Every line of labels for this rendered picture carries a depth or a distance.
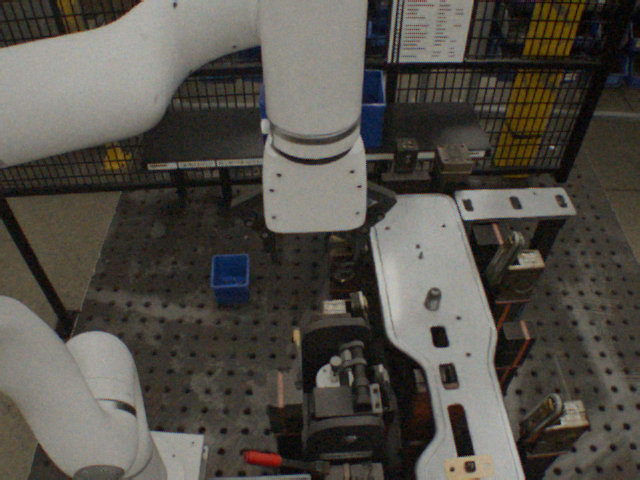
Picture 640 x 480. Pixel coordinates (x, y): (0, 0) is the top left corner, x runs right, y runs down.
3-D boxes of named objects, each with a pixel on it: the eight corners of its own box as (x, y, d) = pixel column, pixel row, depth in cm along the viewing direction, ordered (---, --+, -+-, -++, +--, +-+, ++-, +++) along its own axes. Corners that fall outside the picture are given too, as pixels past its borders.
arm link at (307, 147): (260, 139, 46) (263, 166, 48) (366, 134, 47) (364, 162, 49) (261, 84, 52) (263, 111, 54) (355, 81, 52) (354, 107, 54)
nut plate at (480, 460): (490, 454, 91) (492, 452, 90) (496, 476, 88) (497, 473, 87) (442, 459, 91) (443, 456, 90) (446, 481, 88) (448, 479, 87)
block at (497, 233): (492, 318, 146) (520, 248, 125) (451, 321, 145) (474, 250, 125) (483, 290, 152) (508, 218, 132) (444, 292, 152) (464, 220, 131)
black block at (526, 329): (511, 409, 128) (551, 343, 107) (468, 413, 128) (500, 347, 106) (503, 379, 134) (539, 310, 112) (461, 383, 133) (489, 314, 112)
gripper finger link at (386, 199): (324, 179, 55) (320, 219, 59) (402, 179, 55) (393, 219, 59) (323, 171, 56) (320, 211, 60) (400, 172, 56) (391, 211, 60)
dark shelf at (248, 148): (490, 158, 144) (492, 149, 142) (141, 172, 140) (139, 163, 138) (469, 109, 159) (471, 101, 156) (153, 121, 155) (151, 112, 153)
